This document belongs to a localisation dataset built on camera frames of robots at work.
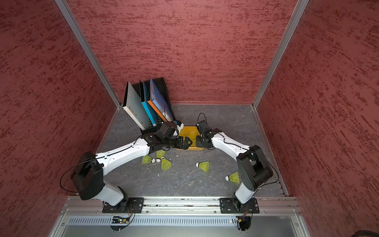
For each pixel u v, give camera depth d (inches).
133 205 28.8
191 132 38.3
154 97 32.7
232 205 29.1
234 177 31.6
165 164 34.5
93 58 36.0
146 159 33.8
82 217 28.0
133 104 36.6
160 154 35.2
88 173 16.8
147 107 33.1
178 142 29.1
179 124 29.8
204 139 25.7
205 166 33.1
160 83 39.2
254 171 17.9
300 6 27.8
